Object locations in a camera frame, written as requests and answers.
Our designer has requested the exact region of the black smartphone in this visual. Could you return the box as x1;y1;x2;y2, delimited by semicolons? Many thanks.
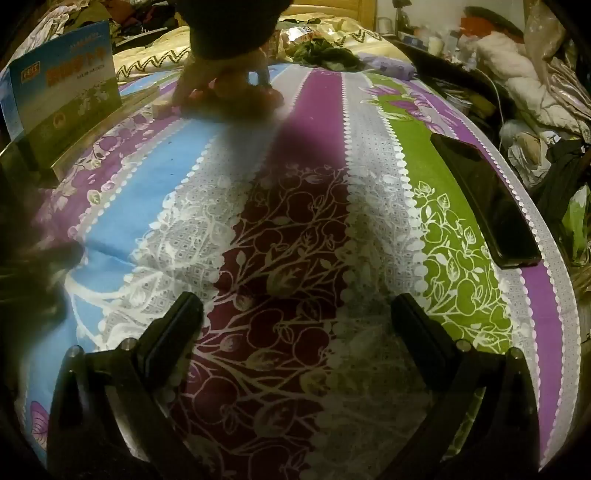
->
429;133;543;269

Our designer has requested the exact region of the wooden headboard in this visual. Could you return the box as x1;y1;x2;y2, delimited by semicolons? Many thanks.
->
291;0;377;21

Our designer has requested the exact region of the white cable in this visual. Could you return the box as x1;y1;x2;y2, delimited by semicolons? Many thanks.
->
471;67;504;134

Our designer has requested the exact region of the pile of dark clothes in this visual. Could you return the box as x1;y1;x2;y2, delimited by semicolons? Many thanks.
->
28;0;190;51

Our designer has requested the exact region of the blue carton box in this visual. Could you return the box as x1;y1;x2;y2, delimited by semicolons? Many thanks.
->
0;21;123;144

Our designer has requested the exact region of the striped floral bedsheet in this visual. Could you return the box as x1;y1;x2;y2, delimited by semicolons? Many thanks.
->
14;62;585;480

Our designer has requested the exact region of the beige zigzag quilt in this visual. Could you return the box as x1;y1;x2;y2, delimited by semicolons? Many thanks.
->
111;16;416;84

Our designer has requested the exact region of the green leafy vegetable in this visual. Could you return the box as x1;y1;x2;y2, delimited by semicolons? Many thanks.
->
293;39;363;72

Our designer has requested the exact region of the dark wooden nightstand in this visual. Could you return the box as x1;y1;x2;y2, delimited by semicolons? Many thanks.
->
388;37;509;121

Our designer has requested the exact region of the shiny snack packet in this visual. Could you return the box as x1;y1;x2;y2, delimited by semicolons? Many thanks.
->
277;25;324;47

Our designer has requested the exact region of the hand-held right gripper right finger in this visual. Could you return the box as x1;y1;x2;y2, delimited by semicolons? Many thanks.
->
390;293;543;480

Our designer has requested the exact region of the pile of pale clothes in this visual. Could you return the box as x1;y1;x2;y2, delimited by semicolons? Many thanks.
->
462;4;591;139

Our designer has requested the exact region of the purple tissue packet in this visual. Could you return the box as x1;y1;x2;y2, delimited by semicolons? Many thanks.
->
358;52;414;80

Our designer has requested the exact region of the shiny beige curtain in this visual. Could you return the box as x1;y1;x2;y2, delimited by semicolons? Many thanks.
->
522;0;573;70

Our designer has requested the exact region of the green plastic bag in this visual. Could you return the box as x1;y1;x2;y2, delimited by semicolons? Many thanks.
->
561;185;591;259

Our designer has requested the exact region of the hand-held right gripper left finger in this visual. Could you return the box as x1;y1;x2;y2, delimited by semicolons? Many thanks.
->
46;292;206;480

